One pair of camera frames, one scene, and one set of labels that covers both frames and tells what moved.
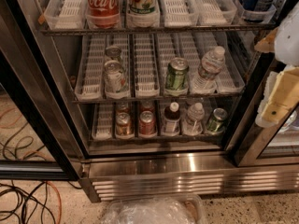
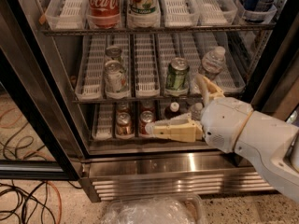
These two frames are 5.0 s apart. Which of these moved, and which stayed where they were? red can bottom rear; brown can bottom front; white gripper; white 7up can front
Moved: white gripper
Stayed: white 7up can front; brown can bottom front; red can bottom rear
